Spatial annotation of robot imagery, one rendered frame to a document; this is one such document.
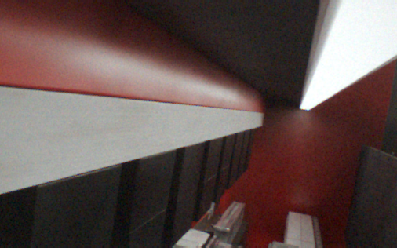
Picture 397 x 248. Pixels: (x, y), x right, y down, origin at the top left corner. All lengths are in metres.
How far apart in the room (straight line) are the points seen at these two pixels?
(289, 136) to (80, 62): 1.88
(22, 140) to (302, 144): 1.94
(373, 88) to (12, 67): 2.01
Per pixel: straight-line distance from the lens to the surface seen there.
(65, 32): 0.31
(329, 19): 0.19
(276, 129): 2.16
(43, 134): 0.30
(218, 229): 1.68
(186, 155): 0.69
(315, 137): 2.16
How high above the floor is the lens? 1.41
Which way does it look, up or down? 3 degrees down
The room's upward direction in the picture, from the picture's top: 9 degrees clockwise
